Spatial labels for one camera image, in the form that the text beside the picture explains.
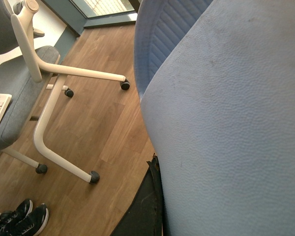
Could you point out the black sneaker left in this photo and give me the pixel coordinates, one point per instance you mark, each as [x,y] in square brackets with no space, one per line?
[9,220]

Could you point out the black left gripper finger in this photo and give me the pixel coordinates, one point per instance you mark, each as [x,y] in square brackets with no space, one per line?
[145,215]

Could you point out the black sneaker right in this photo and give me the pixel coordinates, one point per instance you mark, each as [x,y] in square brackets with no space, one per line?
[31,225]

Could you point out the black sneaker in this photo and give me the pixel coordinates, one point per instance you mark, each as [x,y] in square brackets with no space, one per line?
[31,225]
[9,220]

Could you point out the white grey office chair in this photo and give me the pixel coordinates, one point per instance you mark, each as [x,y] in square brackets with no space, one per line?
[35,79]

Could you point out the light blue slipper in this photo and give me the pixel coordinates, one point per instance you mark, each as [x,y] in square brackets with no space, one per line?
[216,81]

